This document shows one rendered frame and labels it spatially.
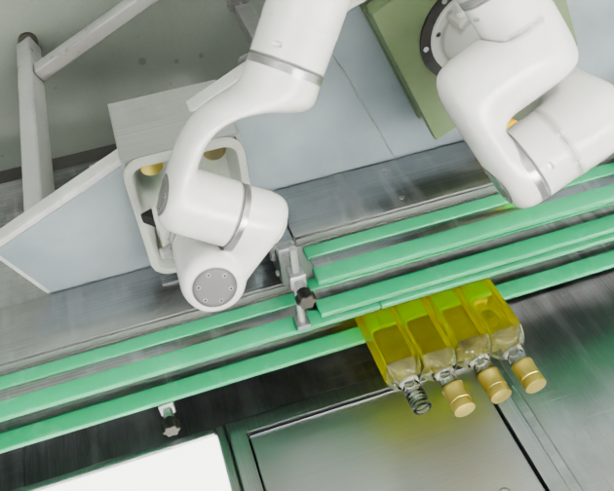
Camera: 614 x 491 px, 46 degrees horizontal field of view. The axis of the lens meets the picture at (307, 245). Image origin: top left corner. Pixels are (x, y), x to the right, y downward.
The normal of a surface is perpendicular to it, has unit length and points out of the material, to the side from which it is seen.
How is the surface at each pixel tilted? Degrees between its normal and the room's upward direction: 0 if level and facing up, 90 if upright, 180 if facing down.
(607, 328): 90
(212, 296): 13
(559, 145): 43
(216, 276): 17
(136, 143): 90
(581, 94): 81
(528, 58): 35
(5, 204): 90
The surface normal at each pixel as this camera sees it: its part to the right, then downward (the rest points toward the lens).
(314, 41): 0.49, 0.32
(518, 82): 0.14, 0.43
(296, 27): 0.03, 0.18
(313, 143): 0.30, 0.65
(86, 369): -0.07, -0.72
